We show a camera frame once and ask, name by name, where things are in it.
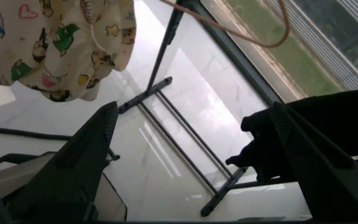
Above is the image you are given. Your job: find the black short-sleeved shirt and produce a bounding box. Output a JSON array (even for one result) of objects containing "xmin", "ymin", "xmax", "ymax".
[{"xmin": 225, "ymin": 88, "xmax": 358, "ymax": 183}]

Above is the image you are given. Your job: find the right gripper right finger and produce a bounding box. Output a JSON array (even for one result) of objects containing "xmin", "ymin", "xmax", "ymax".
[{"xmin": 268, "ymin": 101, "xmax": 358, "ymax": 222}]

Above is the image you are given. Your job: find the black clothes rack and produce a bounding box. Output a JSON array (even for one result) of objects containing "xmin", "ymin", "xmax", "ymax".
[{"xmin": 118, "ymin": 0, "xmax": 358, "ymax": 218}]

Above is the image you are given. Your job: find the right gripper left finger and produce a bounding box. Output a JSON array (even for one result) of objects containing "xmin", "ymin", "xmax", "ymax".
[{"xmin": 7, "ymin": 101, "xmax": 120, "ymax": 218}]

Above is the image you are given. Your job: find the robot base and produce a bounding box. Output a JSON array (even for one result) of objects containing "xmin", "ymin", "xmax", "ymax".
[{"xmin": 0, "ymin": 151, "xmax": 129, "ymax": 222}]

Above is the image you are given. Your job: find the cream printed garment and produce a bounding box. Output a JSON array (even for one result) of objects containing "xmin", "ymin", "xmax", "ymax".
[{"xmin": 0, "ymin": 0, "xmax": 137, "ymax": 103}]

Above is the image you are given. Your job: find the pink clothes hanger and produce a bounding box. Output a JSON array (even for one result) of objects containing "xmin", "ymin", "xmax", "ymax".
[{"xmin": 160, "ymin": 0, "xmax": 291, "ymax": 49}]

